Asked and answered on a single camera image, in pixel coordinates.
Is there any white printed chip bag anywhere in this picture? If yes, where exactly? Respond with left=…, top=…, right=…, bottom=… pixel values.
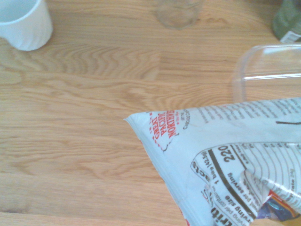
left=123, top=97, right=301, bottom=226

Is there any clear plastic container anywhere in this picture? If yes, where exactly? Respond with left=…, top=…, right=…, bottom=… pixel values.
left=231, top=43, right=301, bottom=104

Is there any clear drinking glass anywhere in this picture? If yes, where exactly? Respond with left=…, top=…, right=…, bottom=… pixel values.
left=154, top=0, right=205, bottom=31

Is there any green glass bottle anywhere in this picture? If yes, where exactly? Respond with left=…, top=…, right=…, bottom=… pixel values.
left=272, top=0, right=301, bottom=44

